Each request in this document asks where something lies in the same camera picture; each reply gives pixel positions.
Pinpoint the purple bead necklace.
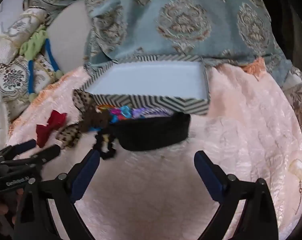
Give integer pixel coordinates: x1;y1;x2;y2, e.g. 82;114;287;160
131;107;173;118

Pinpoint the pink textured blanket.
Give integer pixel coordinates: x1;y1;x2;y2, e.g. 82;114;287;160
7;57;302;240

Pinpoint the black scrunchie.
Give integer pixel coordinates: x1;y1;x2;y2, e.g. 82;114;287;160
95;132;119;160

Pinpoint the teal brocade cloth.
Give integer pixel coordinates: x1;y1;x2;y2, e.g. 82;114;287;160
32;0;294;87

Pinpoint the cream floral cushion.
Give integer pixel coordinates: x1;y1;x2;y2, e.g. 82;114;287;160
0;7;64;120

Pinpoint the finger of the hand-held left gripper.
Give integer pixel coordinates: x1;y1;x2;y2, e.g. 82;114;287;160
2;145;61;167
0;139;37;161

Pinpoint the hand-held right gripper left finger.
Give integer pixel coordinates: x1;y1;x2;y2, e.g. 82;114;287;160
13;149;101;240

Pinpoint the brown hair scrunchie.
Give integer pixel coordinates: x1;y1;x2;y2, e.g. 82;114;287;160
82;110;111;133

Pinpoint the colourful plastic charm bracelet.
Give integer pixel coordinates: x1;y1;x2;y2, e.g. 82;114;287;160
110;104;132;117

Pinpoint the black fabric headband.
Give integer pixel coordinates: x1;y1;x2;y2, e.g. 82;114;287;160
108;112;191;152

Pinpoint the red bow hair clip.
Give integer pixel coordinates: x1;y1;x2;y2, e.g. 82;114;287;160
36;109;67;148

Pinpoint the green and blue fabric cord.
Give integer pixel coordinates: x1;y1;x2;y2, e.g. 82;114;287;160
19;26;64;103

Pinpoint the leopard print bow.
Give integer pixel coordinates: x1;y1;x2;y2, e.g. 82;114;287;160
55;89;96;148

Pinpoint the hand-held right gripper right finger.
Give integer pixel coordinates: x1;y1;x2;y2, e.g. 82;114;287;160
194;151;279;240

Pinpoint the chevron striped gift box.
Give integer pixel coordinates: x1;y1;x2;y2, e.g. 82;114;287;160
80;54;211;116

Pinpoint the cream floral cloth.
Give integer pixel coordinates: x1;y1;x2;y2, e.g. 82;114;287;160
281;60;302;130

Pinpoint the plain grey pillow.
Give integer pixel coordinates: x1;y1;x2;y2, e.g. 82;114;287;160
46;0;91;72

